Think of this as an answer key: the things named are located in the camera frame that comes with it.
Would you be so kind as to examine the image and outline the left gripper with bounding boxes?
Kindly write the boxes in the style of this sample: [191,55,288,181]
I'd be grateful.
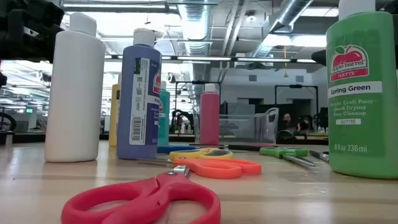
[0,0,65,62]

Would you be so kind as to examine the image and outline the white paint bottle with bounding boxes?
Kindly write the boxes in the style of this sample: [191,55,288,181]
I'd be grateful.
[44,12,106,163]

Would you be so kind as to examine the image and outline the green paint bottle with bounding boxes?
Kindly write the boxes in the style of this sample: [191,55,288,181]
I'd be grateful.
[325,0,398,180]

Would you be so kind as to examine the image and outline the thin black paintbrush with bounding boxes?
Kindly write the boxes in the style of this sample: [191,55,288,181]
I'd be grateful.
[309,149,330,162]

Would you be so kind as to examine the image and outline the purple paint bottle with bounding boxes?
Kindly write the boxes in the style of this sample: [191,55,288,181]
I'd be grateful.
[116,27,162,160]

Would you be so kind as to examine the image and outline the yellow paint bottle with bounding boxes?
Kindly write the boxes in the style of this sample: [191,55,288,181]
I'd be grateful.
[108,83,121,147]

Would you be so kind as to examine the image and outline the pink paint bottle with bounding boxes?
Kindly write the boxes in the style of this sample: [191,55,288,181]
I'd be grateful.
[200,83,220,146]

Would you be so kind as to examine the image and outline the teal paint bottle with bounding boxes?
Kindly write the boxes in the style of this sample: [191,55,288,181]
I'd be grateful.
[157,80,171,146]

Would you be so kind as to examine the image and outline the person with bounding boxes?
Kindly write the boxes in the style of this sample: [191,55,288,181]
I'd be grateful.
[281,112,295,131]

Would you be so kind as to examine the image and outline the clear plastic bin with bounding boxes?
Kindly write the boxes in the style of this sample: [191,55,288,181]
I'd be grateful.
[192,107,280,144]

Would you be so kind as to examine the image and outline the slanted silver ventilation duct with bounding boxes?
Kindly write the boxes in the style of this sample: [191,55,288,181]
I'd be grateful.
[250,0,315,58]

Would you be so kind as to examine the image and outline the green handled scissors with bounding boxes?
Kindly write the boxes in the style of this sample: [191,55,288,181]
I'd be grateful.
[259,146,316,169]

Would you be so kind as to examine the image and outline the orange handled scissors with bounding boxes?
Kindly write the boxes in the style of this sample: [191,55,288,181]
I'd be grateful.
[136,157,262,180]

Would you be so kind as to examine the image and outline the yellow handled scissors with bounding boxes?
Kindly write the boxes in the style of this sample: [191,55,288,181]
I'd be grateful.
[169,147,234,161]

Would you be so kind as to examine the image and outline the blue handled scissors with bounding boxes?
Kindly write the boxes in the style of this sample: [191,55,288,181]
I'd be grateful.
[157,144,200,154]

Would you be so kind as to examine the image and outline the red handled scissors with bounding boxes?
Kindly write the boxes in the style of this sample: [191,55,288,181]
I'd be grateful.
[61,164,221,224]

